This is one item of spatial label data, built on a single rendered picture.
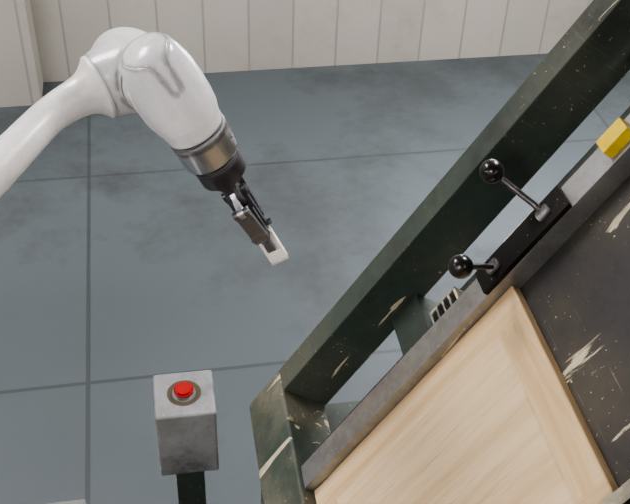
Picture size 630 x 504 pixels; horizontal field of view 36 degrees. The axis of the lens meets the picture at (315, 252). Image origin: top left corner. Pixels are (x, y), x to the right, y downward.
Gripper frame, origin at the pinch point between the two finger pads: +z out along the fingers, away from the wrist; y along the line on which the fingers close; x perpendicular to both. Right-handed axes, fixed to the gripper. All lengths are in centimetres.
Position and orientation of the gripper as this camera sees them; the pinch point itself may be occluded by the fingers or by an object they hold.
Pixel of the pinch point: (271, 245)
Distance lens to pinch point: 157.8
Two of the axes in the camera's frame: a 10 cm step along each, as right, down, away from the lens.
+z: 4.0, 6.5, 6.5
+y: -1.8, -6.3, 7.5
